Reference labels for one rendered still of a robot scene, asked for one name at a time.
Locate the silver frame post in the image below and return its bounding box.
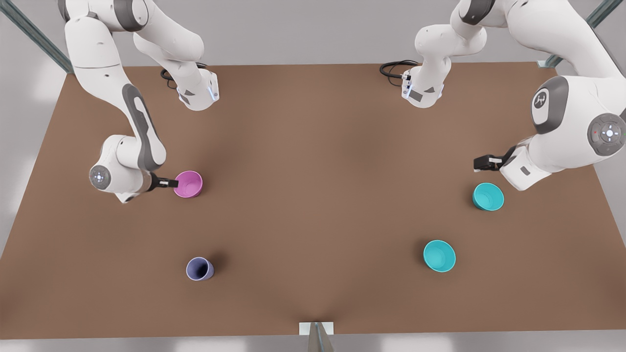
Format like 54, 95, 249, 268
537, 0, 626, 68
0, 0, 74, 74
299, 322, 335, 352

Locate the teal bowl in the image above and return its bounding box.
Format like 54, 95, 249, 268
472, 183, 505, 212
423, 240, 456, 273

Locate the purple-blue cup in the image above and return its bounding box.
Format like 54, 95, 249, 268
186, 257, 215, 281

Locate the black cable loop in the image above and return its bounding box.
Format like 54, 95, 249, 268
160, 63, 208, 90
380, 60, 420, 87

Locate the pink bowl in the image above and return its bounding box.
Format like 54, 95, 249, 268
174, 171, 203, 198

